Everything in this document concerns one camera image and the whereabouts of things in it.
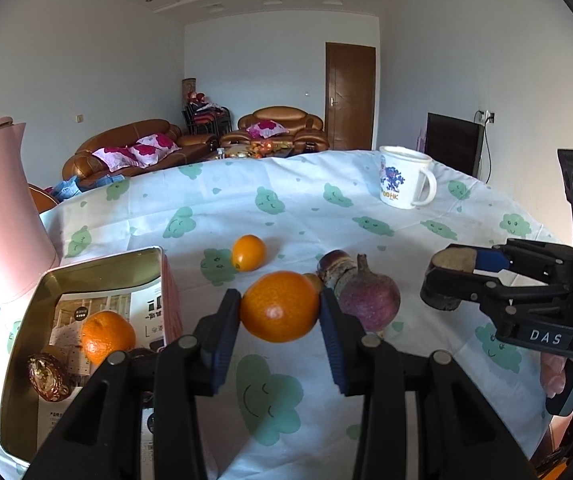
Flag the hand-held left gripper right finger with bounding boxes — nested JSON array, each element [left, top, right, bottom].
[[319, 291, 532, 480]]

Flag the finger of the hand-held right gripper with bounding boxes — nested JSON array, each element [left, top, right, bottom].
[[475, 238, 573, 282], [420, 260, 573, 335]]

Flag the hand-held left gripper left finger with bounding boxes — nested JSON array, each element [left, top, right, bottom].
[[25, 289, 241, 480]]

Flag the purple radish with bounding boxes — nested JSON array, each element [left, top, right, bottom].
[[339, 254, 401, 333]]

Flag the large orange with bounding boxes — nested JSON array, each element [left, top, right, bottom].
[[240, 270, 321, 345]]

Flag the small yellow-orange orange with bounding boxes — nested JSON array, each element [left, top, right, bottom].
[[231, 234, 268, 273]]

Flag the medium orange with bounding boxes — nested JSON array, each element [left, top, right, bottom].
[[81, 310, 137, 366]]

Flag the gold chocolate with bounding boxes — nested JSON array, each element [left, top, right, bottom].
[[27, 353, 71, 402]]

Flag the pink metal tin box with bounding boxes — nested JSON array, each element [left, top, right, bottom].
[[0, 246, 184, 466]]

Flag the person's right hand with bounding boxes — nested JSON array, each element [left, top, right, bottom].
[[540, 351, 569, 396]]

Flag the white mug with blue print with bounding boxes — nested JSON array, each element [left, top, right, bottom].
[[379, 145, 437, 210]]

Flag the black television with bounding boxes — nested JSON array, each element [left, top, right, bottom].
[[426, 112, 485, 178]]

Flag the white tablecloth with green clouds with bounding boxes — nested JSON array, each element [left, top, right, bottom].
[[0, 149, 573, 480]]

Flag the pile of small snacks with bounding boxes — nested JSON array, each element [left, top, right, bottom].
[[219, 142, 292, 157]]

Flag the wooden coffee table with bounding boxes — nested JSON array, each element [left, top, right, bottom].
[[206, 142, 307, 161]]

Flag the pink floral pillow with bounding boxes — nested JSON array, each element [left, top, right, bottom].
[[246, 121, 289, 139], [91, 146, 134, 171], [139, 133, 181, 153], [129, 144, 170, 167]]

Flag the brown wooden door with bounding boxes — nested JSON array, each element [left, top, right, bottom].
[[325, 42, 377, 152]]

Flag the blue plaid cloth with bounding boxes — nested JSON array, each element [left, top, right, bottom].
[[49, 174, 127, 198]]

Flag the stacked dark chairs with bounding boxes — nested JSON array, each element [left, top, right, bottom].
[[181, 102, 232, 136]]

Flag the brown leather sofa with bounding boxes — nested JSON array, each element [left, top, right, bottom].
[[62, 119, 220, 183]]

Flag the wooden chair back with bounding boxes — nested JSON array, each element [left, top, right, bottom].
[[27, 184, 62, 216]]

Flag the brown leather armchair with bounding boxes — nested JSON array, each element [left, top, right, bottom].
[[219, 106, 326, 153]]

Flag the black power cable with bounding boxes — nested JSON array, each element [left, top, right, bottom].
[[481, 121, 493, 183]]

